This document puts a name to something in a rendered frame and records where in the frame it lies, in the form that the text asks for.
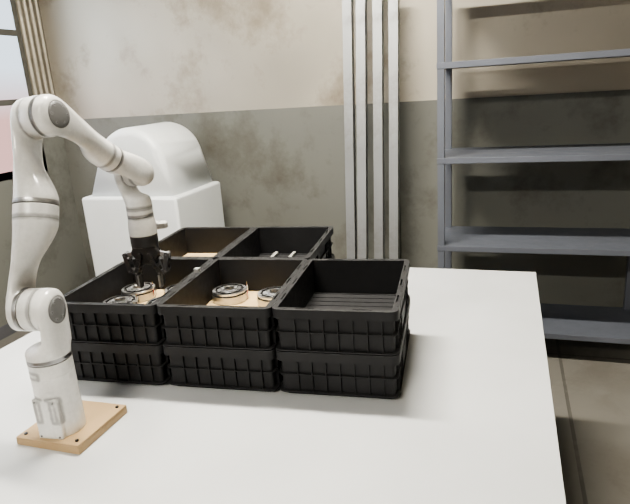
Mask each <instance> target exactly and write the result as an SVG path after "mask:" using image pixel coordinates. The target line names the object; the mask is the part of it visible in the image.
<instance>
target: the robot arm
mask: <svg viewBox="0 0 630 504"><path fill-rule="evenodd" d="M10 128H11V140H12V151H13V201H12V248H11V263H10V272H9V279H8V286H7V294H6V303H5V312H6V319H7V322H8V324H9V326H10V327H11V328H12V329H14V330H16V331H40V336H41V341H40V342H38V343H35V344H34V345H32V346H30V347H29V348H28V349H27V350H26V352H25V360H26V364H27V368H28V372H29V376H30V381H31V385H32V389H33V394H34V398H33V399H32V405H33V409H34V414H35V418H36V422H37V426H38V431H39V435H40V438H49V439H62V440H63V439H65V438H66V437H68V436H70V435H72V434H74V433H76V432H78V431H80V430H81V429H82V428H83V427H84V426H85V425H86V417H85V412H84V407H83V403H82V398H81V393H80V389H79V384H78V379H77V374H76V370H75V365H74V360H73V355H72V350H71V340H72V336H71V329H70V322H69V315H68V308H67V304H66V300H65V297H64V296H63V294H62V293H61V291H60V290H58V289H56V288H36V278H37V271H38V267H39V264H40V261H41V259H42V257H43V255H44V254H45V252H46V251H47V249H48V247H49V246H50V244H51V243H52V241H53V239H54V237H55V235H56V233H57V231H58V227H59V197H58V194H57V191H56V189H55V187H54V185H53V183H52V181H51V179H50V177H49V176H48V174H47V172H46V170H45V167H44V164H43V153H42V147H43V139H44V138H50V137H55V136H60V137H63V138H65V139H68V140H70V141H72V142H74V143H76V144H77V145H78V146H79V148H80V150H81V152H82V154H83V156H84V157H85V158H86V159H87V160H88V161H89V162H90V163H92V164H93V165H95V166H97V167H98V168H100V169H102V170H104V171H106V172H108V173H110V174H114V179H115V182H116V184H117V187H118V189H119V191H120V193H121V196H122V198H123V200H124V202H125V205H126V212H127V218H128V230H129V237H130V243H131V247H132V251H131V252H129V251H127V252H125V253H124V254H122V257H123V260H124V263H125V266H126V268H127V271H128V273H132V274H134V275H135V277H136V283H137V286H139V288H142V287H144V279H143V273H141V272H142V268H143V265H146V264H147V265H152V267H153V268H154V269H155V270H156V272H157V274H158V275H157V278H158V284H159V288H162V287H163V286H164V284H165V283H166V281H165V275H164V273H167V272H168V271H169V270H170V267H171V251H170V250H168V251H161V249H160V247H159V240H158V233H157V229H164V228H167V227H168V223H167V221H166V220H163V221H162V220H157V221H155V218H154V213H153V206H152V200H151V197H150V196H149V195H147V194H144V193H142V192H140V191H139V189H138V187H137V186H146V185H148V184H150V183H151V182H152V180H153V178H154V169H153V167H152V165H151V164H150V163H149V162H148V161H147V160H145V159H144V158H142V157H139V156H137V155H134V154H132V153H129V152H126V151H123V150H122V149H120V148H119V147H117V146H116V145H114V144H113V143H111V142H110V141H108V140H107V139H105V138H104V137H102V136H101V135H100V134H98V133H97V132H96V131H95V130H94V129H93V128H92V127H90V126H89V125H88V124H87V123H86V122H85V121H84V120H83V119H82V118H81V117H80V116H79V115H78V114H77V113H76V112H75V111H74V110H73V109H72V108H71V107H69V106H68V105H67V104H66V103H65V102H64V101H63V100H61V99H60V98H58V97H57V96H55V95H52V94H41V95H35V96H30V97H25V98H21V99H19V100H17V101H16V102H15V103H14V104H13V106H12V108H11V112H10ZM160 255H161V256H162V259H163V266H162V263H161V261H160V259H159V256H160ZM132 256H133V257H134V258H135V259H136V264H135V266H134V263H133V260H132Z"/></svg>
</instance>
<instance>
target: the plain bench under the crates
mask: <svg viewBox="0 0 630 504"><path fill-rule="evenodd" d="M408 280H409V282H408V294H409V295H410V310H409V321H408V322H409V329H410V337H409V343H408V350H407V356H406V363H405V369H404V375H403V382H402V388H401V395H400V396H399V397H397V398H392V399H383V398H366V397H349V396H333V395H316V394H300V393H289V392H284V391H281V390H280V386H281V385H280V386H279V388H278V389H277V390H274V391H271V392H267V391H250V390H234V389H217V388H201V387H184V386H177V385H171V384H169V381H168V382H166V383H165V384H163V385H151V384H135V383H118V382H102V381H85V380H78V384H79V389H80V393H81V398H82V400H85V401H95V402H104V403H113V404H123V405H126V407H127V413H126V414H125V415H124V416H123V417H122V418H120V419H119V420H118V421H117V422H116V423H115V424H114V425H113V426H111V427H110V428H109V429H108V430H107V431H106V432H105V433H104V434H103V435H101V436H100V437H99V438H98V439H97V440H96V441H95V442H94V443H92V444H91V445H90V446H89V447H88V448H87V449H86V450H85V451H83V452H82V453H81V454H80V455H78V454H72V453H66V452H60V451H54V450H48V449H42V448H37V447H31V446H25V445H19V444H17V439H16V437H17V436H18V435H20V434H21V433H22V432H24V431H25V430H27V429H28V428H29V427H31V426H32V425H33V424H35V423H36V418H35V414H34V409H33V405H32V399H33V398H34V394H33V389H32V385H31V381H30V376H29V372H28V368H27V364H26V360H25V352H26V350H27V349H28V348H29V347H30V346H32V345H34V344H35V343H38V342H40V341H41V336H40V331H33V332H31V333H29V334H27V335H25V336H24V337H22V338H20V339H18V340H16V341H14V342H13V343H11V344H9V345H7V346H5V347H3V348H2V349H0V504H566V498H565V491H564V483H563V475H562V468H561V460H560V452H559V445H558V437H557V430H556V422H555V414H554V407H553V399H552V391H551V384H550V376H549V369H548V361H547V353H546V346H545V338H544V330H543V323H542V315H541V308H540V300H539V292H538V285H537V277H536V272H522V271H494V270H467V269H440V268H412V267H410V270H409V275H408Z"/></svg>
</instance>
